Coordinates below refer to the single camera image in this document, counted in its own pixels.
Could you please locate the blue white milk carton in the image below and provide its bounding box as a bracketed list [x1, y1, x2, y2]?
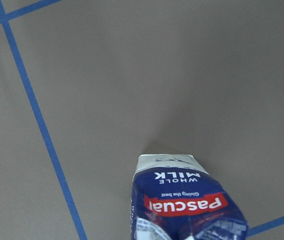
[130, 154, 249, 240]

